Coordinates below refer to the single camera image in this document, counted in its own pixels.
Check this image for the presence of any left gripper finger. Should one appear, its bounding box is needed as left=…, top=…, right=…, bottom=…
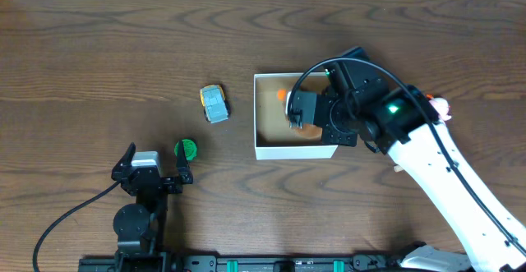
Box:
left=115, top=142, right=136, bottom=173
left=176, top=140, right=190, bottom=177

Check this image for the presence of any brown plush toy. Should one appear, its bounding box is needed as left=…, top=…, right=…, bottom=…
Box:
left=272, top=73, right=329, bottom=142

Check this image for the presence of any pink duck toy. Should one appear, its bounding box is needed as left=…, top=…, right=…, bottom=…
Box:
left=427, top=95, right=452, bottom=122

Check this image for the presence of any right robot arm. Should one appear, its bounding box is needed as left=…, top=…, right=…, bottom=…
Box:
left=314, top=48, right=525, bottom=271

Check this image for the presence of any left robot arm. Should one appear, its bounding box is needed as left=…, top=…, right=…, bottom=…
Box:
left=110, top=141, right=193, bottom=272

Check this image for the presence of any green round toy disc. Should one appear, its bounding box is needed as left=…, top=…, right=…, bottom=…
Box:
left=173, top=139, right=197, bottom=161

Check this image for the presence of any white cardboard box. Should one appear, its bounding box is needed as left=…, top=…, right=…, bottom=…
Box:
left=253, top=72, right=338, bottom=160

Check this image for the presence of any yellow grey toy car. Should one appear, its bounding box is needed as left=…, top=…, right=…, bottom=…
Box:
left=200, top=85, right=230, bottom=123

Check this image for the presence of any right black cable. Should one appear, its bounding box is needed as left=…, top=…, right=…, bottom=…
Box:
left=287, top=57, right=526, bottom=248

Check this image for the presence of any black cable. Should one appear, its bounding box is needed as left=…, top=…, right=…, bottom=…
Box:
left=32, top=180, right=121, bottom=272
left=287, top=57, right=526, bottom=248

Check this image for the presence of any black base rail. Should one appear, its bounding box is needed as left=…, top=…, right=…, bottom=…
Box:
left=77, top=242, right=473, bottom=272

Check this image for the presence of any left black cable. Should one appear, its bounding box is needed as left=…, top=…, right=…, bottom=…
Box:
left=32, top=180, right=121, bottom=272

